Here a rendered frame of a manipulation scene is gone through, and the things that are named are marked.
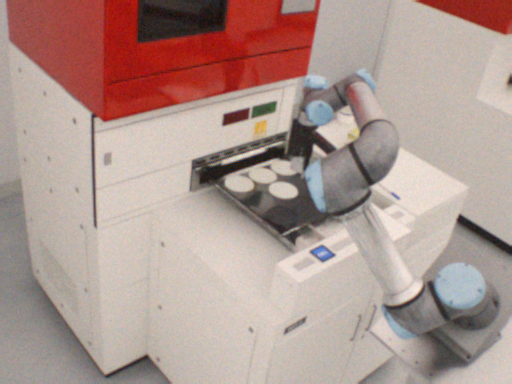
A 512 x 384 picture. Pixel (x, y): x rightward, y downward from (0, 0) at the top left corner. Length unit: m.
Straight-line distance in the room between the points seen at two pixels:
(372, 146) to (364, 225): 0.19
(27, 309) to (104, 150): 1.25
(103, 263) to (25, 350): 0.79
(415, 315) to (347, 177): 0.40
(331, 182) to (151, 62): 0.61
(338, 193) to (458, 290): 0.39
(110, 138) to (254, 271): 0.59
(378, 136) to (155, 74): 0.66
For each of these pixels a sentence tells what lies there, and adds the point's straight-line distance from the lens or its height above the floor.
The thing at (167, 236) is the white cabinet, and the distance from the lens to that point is 1.89.
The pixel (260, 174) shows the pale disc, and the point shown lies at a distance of 2.04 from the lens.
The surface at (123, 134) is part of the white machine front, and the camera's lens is 1.72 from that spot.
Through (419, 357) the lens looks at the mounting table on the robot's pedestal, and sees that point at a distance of 1.64.
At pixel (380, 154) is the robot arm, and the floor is 1.37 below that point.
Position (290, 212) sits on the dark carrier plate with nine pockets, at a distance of 1.88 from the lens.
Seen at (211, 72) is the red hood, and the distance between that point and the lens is 1.75.
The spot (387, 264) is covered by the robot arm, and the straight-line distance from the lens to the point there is 1.42.
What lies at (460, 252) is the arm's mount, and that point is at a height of 1.01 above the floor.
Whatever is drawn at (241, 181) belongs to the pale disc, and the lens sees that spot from 1.99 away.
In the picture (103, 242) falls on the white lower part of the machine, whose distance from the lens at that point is 1.90.
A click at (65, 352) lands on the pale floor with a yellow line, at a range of 2.58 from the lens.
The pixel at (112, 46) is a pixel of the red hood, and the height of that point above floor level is 1.44.
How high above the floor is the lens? 1.97
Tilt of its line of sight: 33 degrees down
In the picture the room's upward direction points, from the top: 9 degrees clockwise
